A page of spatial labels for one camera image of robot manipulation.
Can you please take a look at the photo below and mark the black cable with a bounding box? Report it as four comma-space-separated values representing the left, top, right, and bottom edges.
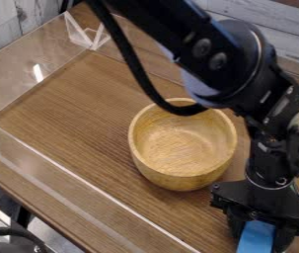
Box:
86, 0, 209, 117

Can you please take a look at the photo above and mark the black metal stand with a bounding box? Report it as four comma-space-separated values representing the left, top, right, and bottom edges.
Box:
0, 208, 49, 253

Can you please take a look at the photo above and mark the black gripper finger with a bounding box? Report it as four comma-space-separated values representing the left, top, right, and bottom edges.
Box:
227, 211, 248, 239
271, 226, 299, 253

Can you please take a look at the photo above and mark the blue block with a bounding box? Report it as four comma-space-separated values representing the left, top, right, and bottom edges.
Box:
236, 220, 275, 253

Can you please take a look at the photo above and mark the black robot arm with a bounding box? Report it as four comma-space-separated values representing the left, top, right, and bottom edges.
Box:
85, 0, 299, 253

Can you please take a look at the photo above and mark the clear acrylic tray wall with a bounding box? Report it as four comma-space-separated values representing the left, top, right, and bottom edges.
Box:
0, 10, 299, 253

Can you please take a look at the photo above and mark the wooden brown bowl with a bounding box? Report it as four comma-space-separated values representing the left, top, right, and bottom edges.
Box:
128, 104, 237, 192

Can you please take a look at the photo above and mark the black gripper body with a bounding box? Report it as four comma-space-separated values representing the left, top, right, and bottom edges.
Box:
211, 180, 299, 231

